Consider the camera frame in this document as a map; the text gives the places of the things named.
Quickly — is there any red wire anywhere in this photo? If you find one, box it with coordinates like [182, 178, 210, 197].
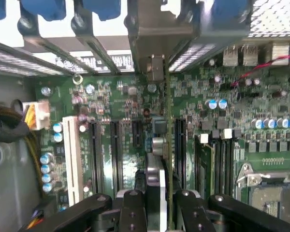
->
[231, 54, 290, 87]

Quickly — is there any black sleeved power cable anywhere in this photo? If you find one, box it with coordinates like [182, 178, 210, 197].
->
[0, 99, 45, 232]

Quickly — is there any long black expansion slot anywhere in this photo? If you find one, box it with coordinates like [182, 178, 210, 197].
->
[109, 120, 123, 193]
[88, 120, 105, 194]
[174, 117, 187, 189]

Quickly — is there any metal port housing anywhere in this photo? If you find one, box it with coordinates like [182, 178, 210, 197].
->
[222, 43, 240, 67]
[241, 43, 260, 66]
[271, 42, 290, 66]

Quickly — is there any green motherboard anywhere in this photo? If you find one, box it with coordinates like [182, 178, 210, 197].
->
[35, 55, 290, 232]

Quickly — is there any installed RAM stick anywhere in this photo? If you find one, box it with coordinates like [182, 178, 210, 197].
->
[195, 142, 216, 202]

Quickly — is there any white expansion slot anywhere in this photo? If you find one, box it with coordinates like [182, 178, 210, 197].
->
[62, 115, 85, 205]

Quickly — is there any black RAM slot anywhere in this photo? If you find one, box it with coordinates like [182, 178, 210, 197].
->
[224, 140, 234, 197]
[214, 140, 225, 197]

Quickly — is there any white power connector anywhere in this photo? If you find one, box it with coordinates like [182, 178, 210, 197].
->
[21, 101, 51, 131]

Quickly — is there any short black expansion slot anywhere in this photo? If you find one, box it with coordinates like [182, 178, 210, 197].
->
[131, 119, 144, 148]

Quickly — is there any CPU socket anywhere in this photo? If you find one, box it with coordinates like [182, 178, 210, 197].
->
[235, 161, 290, 232]

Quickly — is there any black PC case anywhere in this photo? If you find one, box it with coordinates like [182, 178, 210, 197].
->
[0, 0, 290, 79]

